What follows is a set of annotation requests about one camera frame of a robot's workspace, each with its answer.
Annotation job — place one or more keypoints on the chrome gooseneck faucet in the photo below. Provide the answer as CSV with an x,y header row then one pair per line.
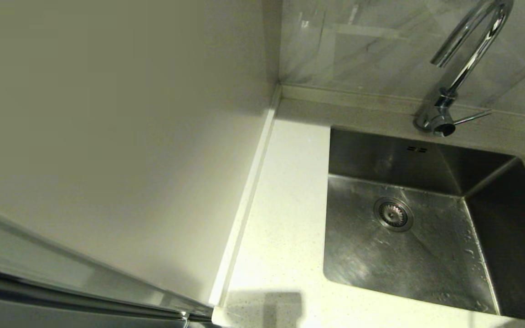
x,y
476,54

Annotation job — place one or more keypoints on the white counter edge strip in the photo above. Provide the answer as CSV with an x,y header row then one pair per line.
x,y
244,205

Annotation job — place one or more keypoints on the white cabinet side panel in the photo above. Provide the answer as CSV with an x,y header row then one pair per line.
x,y
107,136

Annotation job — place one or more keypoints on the round metal drain strainer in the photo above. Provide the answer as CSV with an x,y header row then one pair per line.
x,y
393,214

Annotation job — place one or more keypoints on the stainless steel sink basin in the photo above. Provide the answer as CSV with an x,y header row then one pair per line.
x,y
426,273

